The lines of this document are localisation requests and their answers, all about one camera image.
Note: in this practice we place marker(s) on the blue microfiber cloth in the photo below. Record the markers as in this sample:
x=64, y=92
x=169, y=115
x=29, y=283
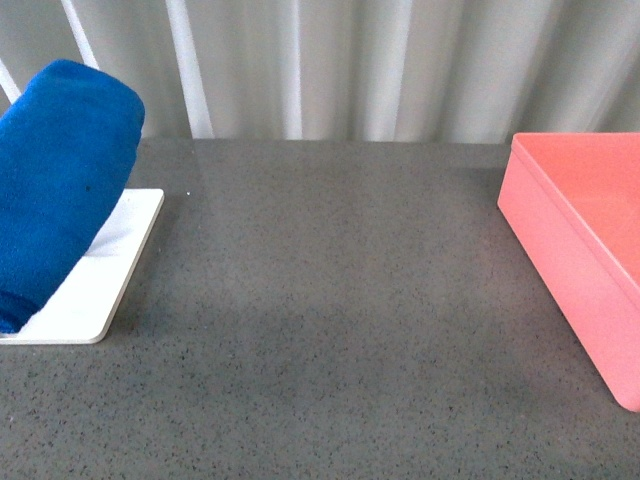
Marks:
x=68, y=145

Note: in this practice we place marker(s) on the white towel rack with wooden bars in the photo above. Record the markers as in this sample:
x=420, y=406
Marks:
x=82, y=309

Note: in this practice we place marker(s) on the pink plastic box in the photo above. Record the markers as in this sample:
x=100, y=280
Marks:
x=572, y=200

